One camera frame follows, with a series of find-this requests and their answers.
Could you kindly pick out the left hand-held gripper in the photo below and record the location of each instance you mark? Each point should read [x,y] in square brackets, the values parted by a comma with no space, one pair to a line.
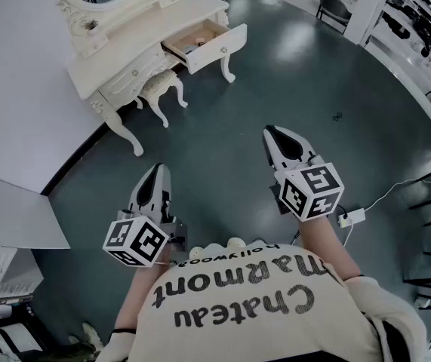
[139,241]

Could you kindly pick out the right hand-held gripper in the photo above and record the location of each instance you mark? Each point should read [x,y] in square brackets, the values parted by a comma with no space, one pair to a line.
[313,192]

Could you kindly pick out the white wooden drawer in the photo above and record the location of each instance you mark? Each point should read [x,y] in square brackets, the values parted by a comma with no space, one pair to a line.
[219,49]

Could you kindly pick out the person's left forearm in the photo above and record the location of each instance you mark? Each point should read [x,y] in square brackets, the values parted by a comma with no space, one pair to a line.
[136,292]

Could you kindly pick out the person's right forearm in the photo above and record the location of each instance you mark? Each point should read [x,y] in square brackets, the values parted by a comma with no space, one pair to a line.
[321,240]

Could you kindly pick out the white ornate dressing table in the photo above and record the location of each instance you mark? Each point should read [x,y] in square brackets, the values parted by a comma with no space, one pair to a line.
[139,25]

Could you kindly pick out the small black floor loop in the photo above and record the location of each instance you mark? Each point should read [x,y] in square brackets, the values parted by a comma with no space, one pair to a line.
[337,117]

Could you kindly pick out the white power adapter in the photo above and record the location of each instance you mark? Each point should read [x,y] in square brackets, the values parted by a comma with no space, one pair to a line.
[353,217]

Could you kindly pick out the white cushioned stool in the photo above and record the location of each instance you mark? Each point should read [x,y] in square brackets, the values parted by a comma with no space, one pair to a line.
[158,79]

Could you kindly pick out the grey flat board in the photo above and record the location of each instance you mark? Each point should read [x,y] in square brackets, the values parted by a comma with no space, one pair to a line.
[22,217]

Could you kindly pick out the white shelf unit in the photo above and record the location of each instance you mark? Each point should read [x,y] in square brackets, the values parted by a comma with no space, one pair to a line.
[392,62]

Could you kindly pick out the cream printed shirt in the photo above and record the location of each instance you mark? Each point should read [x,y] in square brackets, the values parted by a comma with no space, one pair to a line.
[237,315]

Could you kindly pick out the dark crumpled cloth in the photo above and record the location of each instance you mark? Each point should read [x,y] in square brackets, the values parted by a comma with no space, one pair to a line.
[75,353]

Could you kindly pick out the dried brown flower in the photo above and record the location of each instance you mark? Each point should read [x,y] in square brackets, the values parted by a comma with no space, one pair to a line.
[91,25]

